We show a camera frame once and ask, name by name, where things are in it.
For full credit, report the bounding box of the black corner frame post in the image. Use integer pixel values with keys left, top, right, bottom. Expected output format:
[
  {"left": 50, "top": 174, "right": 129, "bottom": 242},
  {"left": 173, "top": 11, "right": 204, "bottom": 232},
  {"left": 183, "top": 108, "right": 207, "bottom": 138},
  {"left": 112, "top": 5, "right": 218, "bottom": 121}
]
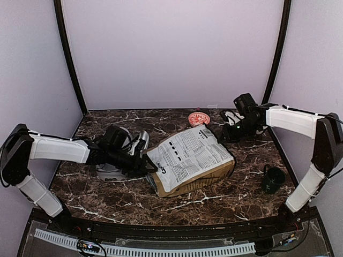
[
  {"left": 53, "top": 0, "right": 88, "bottom": 115},
  {"left": 262, "top": 0, "right": 292, "bottom": 104}
]

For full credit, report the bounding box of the brown pet food bag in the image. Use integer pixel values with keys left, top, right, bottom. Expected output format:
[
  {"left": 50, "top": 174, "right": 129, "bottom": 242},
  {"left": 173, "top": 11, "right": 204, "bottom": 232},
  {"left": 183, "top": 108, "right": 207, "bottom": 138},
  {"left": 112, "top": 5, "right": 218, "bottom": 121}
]
[{"left": 146, "top": 125, "right": 236, "bottom": 198}]

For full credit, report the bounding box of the translucent double pet bowl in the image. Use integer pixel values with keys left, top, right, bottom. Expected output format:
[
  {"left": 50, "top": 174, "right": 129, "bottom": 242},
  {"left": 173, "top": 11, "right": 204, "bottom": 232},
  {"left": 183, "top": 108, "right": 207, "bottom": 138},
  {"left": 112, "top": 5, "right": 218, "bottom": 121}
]
[{"left": 95, "top": 125, "right": 132, "bottom": 181}]

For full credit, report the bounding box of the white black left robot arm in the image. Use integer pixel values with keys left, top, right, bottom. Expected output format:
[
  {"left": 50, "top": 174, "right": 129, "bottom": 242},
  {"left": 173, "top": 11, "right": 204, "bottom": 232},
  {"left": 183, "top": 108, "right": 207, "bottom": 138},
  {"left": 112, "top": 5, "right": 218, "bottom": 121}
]
[{"left": 1, "top": 124, "right": 158, "bottom": 233}]

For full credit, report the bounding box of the red patterned bowl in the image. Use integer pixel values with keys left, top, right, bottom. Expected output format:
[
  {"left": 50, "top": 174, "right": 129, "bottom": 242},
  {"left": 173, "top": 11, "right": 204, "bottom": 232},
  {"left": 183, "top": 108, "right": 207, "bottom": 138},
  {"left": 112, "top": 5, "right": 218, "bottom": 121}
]
[{"left": 188, "top": 111, "right": 211, "bottom": 127}]

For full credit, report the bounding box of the dark green mug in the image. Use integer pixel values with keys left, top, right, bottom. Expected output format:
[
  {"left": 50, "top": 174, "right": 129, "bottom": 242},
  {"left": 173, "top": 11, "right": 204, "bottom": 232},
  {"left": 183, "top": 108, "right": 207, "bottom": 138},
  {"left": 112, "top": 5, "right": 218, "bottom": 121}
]
[{"left": 262, "top": 164, "right": 286, "bottom": 194}]

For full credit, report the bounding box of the white cable duct strip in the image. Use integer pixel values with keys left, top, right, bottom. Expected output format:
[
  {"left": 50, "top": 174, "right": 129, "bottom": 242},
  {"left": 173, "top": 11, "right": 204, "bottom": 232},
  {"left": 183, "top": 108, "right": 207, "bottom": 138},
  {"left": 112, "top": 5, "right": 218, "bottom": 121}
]
[{"left": 34, "top": 229, "right": 256, "bottom": 256}]

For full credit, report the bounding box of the silver metal scoop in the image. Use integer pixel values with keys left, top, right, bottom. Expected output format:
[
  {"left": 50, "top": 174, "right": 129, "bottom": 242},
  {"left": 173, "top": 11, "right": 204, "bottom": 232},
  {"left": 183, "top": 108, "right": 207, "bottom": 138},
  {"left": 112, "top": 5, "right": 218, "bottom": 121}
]
[{"left": 133, "top": 130, "right": 150, "bottom": 153}]

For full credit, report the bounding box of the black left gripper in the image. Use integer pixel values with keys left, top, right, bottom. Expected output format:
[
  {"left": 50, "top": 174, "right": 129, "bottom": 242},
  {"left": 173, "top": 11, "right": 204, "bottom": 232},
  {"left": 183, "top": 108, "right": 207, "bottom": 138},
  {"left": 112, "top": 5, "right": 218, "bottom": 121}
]
[{"left": 107, "top": 147, "right": 158, "bottom": 177}]

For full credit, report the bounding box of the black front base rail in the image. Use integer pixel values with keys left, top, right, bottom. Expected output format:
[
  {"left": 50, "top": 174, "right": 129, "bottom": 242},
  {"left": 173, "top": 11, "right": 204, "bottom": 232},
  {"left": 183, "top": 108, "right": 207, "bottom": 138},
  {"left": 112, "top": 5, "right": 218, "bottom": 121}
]
[{"left": 32, "top": 208, "right": 306, "bottom": 243}]

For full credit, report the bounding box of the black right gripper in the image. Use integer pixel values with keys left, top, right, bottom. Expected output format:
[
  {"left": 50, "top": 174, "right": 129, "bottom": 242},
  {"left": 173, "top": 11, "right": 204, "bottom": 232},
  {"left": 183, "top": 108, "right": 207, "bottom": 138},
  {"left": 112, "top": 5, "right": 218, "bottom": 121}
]
[{"left": 218, "top": 117, "right": 260, "bottom": 143}]

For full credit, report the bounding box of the black corner frame post left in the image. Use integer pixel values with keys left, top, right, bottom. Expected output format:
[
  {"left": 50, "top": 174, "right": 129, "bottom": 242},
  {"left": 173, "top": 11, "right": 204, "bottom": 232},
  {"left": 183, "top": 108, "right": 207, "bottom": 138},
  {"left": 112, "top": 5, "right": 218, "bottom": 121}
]
[{"left": 53, "top": 0, "right": 88, "bottom": 115}]

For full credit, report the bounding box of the black corner frame post right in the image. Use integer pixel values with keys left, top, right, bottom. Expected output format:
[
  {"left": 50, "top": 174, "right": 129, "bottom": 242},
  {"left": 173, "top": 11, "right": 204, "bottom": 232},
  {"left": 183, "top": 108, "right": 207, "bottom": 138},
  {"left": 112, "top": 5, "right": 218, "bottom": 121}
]
[{"left": 262, "top": 0, "right": 292, "bottom": 104}]

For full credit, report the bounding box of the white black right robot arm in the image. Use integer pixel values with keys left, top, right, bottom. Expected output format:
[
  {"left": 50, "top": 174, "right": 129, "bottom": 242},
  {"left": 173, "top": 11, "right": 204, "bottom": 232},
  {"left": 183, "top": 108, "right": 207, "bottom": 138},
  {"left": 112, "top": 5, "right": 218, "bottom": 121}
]
[{"left": 220, "top": 93, "right": 342, "bottom": 232}]

